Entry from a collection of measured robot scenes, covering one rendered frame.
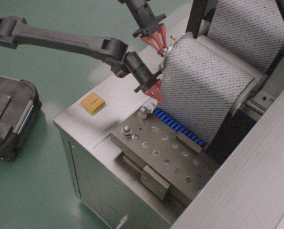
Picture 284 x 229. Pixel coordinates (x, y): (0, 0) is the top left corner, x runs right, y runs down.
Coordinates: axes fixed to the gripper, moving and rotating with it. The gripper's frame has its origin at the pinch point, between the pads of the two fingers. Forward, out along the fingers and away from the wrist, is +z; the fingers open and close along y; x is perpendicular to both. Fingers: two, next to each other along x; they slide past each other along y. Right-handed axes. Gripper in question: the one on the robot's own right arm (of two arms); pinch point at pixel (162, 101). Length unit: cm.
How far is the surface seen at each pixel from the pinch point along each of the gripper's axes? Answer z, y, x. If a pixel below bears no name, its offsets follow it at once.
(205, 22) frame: -11.1, -43.9, -6.3
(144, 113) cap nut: -0.6, 7.6, -2.3
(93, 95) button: -16.0, 8.1, -26.4
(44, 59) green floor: -61, -35, -159
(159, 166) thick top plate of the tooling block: 14.5, 18.2, 3.4
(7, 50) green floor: -84, -21, -172
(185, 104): 4.2, 0.3, 10.0
